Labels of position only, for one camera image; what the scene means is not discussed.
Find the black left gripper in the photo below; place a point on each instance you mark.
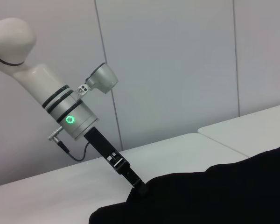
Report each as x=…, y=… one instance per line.
x=107, y=149

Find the black t-shirt with FREE print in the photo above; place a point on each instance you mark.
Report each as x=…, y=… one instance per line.
x=200, y=198

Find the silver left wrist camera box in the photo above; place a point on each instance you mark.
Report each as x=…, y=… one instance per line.
x=102, y=78

